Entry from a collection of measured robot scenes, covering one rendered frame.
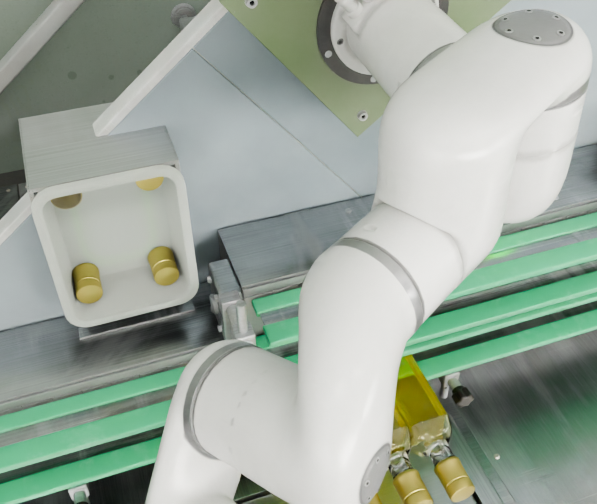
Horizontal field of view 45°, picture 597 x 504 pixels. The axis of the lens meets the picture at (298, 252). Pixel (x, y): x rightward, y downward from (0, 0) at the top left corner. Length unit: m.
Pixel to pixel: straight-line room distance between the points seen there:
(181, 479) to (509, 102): 0.35
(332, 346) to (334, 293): 0.04
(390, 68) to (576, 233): 0.49
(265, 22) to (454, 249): 0.37
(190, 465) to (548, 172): 0.35
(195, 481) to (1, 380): 0.52
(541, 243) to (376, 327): 0.66
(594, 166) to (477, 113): 0.76
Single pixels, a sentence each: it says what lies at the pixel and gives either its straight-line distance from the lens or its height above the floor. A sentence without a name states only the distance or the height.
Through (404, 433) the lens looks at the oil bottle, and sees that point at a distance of 0.96.
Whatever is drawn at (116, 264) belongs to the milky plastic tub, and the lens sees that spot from 1.01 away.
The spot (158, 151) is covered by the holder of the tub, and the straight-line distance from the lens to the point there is 0.87.
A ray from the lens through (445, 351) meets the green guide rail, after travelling 1.14.
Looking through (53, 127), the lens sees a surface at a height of 0.71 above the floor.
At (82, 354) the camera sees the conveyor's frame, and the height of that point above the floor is 0.83.
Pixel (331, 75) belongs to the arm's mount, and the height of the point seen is 0.84.
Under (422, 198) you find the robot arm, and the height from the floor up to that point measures 1.19.
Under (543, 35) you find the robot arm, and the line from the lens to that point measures 0.57.
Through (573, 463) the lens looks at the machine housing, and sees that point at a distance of 1.22.
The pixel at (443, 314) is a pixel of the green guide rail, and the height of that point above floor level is 0.94.
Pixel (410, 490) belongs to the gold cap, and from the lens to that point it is 0.93.
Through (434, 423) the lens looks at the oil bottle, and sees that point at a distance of 0.98.
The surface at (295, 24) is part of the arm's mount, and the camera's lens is 0.80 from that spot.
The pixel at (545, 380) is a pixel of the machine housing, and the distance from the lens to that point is 1.30.
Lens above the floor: 1.53
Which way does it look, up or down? 44 degrees down
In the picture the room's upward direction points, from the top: 152 degrees clockwise
